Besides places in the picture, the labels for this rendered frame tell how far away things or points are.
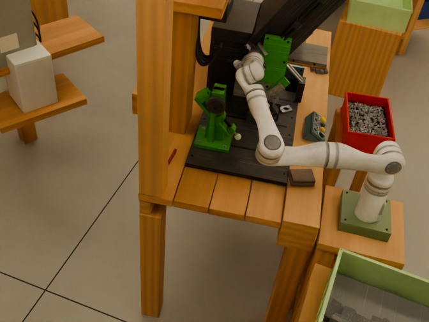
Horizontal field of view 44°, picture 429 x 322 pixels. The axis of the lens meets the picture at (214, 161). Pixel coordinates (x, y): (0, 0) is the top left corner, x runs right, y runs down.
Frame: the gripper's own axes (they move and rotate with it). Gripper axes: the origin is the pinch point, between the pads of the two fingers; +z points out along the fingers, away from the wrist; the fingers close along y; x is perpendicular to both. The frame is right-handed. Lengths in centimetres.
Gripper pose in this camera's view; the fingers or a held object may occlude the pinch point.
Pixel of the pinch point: (257, 52)
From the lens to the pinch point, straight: 226.2
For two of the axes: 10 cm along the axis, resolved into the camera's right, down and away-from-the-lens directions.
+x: -8.0, 4.6, 3.8
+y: -5.8, -7.7, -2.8
